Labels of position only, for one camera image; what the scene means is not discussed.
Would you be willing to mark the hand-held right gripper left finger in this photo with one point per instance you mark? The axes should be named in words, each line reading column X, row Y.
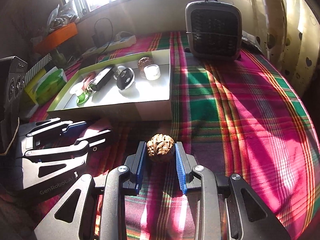
column 140, row 170

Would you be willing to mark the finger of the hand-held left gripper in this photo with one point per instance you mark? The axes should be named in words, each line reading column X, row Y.
column 97, row 137
column 75, row 127

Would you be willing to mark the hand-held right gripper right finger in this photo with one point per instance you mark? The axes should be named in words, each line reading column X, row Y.
column 181, row 170

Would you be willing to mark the brown walnut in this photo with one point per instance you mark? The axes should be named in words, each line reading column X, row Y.
column 145, row 63
column 160, row 148

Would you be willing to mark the green white cup toy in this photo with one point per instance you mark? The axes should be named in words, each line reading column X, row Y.
column 80, row 95

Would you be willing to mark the pink stapler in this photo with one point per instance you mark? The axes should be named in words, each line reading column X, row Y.
column 87, row 81

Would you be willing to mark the black bike light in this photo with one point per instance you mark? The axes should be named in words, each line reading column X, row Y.
column 101, row 78

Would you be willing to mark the green and white cardboard box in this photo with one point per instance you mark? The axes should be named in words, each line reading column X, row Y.
column 150, row 110

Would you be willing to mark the black oval lid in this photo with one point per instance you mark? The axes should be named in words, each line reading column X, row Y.
column 126, row 78

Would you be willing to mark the white round jar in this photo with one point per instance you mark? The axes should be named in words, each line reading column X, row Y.
column 152, row 72

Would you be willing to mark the green tissue pack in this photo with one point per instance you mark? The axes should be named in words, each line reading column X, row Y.
column 51, row 85

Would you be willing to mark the yellow-green box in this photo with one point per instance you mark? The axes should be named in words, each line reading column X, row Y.
column 31, row 92

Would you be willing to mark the striped box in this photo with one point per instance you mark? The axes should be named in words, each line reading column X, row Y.
column 37, row 67

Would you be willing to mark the orange box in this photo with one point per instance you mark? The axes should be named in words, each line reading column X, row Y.
column 57, row 36

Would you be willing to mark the black charger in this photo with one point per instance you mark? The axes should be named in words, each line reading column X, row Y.
column 96, row 36

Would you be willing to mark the white power strip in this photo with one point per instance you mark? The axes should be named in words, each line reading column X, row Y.
column 117, row 42

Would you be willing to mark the clear plastic bag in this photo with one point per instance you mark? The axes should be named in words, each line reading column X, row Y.
column 63, row 15

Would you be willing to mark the grey desktop fan heater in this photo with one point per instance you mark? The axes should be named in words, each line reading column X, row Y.
column 213, row 32

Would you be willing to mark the grey flat object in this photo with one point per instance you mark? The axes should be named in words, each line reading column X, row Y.
column 251, row 43

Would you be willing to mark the heart-print curtain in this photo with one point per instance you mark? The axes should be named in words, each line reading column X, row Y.
column 287, row 17

